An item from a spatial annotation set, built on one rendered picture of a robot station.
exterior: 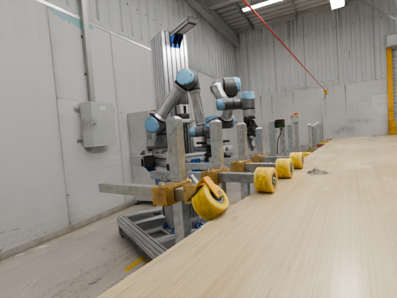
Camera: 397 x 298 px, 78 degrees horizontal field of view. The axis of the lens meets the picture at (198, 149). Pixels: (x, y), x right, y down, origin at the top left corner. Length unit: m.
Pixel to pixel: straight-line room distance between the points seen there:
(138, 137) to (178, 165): 3.49
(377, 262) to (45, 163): 3.27
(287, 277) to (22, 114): 3.17
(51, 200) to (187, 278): 3.16
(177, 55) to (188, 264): 2.11
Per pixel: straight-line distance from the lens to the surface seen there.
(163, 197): 0.66
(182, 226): 0.74
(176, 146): 0.70
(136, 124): 4.19
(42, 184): 3.41
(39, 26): 3.74
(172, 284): 0.38
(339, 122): 9.55
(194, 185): 0.63
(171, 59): 2.35
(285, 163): 1.03
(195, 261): 0.43
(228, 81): 1.96
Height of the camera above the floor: 1.10
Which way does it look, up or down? 3 degrees down
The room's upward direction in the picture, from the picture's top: 4 degrees counter-clockwise
